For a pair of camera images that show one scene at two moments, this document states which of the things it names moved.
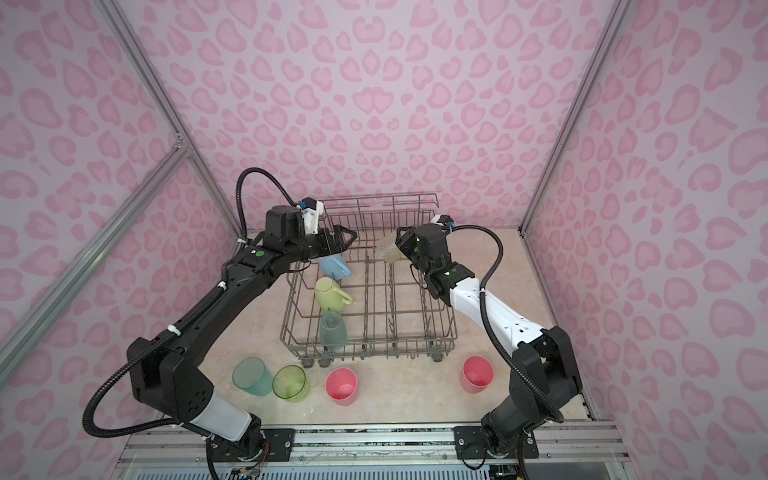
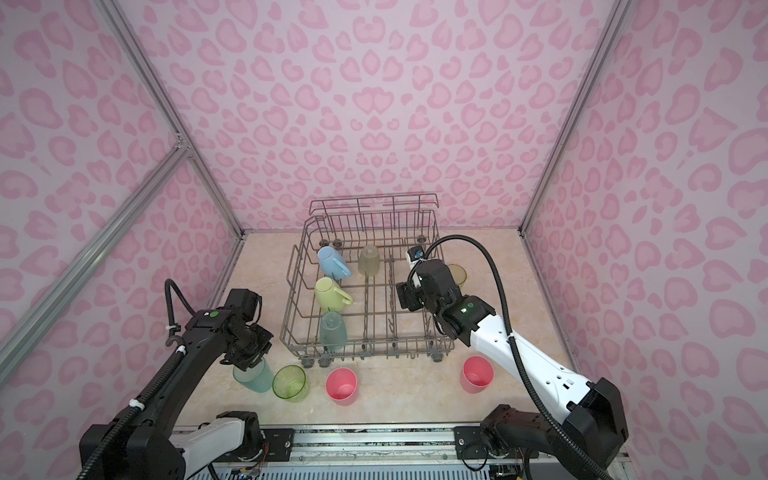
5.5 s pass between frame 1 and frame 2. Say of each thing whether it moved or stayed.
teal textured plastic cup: stayed
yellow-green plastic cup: stayed
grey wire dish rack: stayed
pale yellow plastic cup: moved
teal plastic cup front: stayed
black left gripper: moved
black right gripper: moved
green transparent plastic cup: stayed
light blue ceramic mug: stayed
